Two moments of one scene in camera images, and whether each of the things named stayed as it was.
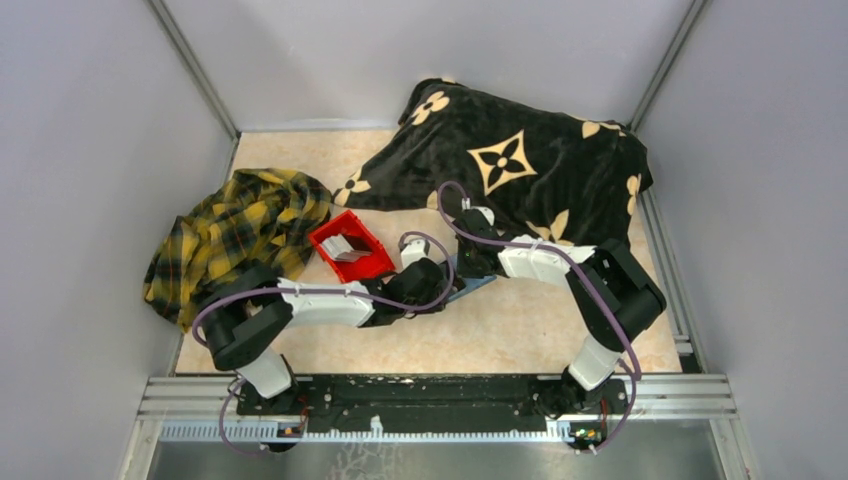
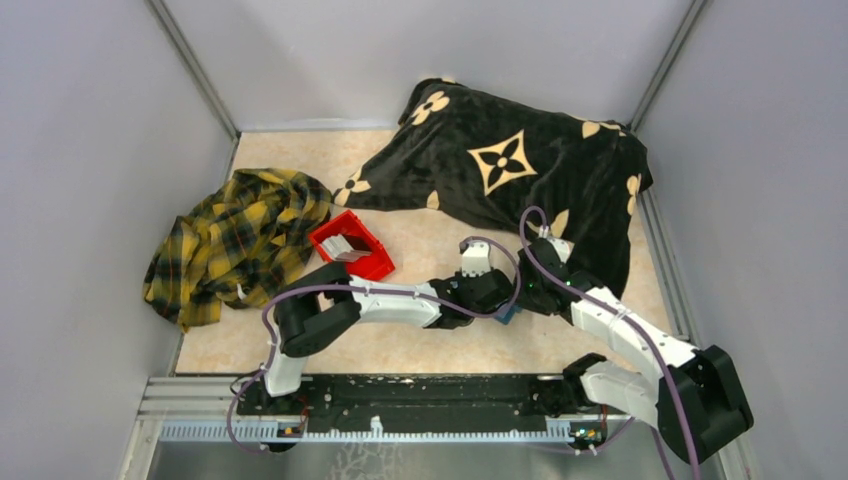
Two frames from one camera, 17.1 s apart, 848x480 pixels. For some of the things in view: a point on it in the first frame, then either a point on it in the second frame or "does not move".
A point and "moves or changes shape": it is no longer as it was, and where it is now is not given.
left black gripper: x=435 y=297 -> x=460 y=279
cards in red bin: x=339 y=249 does not move
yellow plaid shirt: x=253 y=218 does not move
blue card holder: x=471 y=284 moves or changes shape
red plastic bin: x=351 y=228 does not move
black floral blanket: x=534 y=172 does not move
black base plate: x=432 y=403 does not move
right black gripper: x=463 y=270 -> x=525 y=301
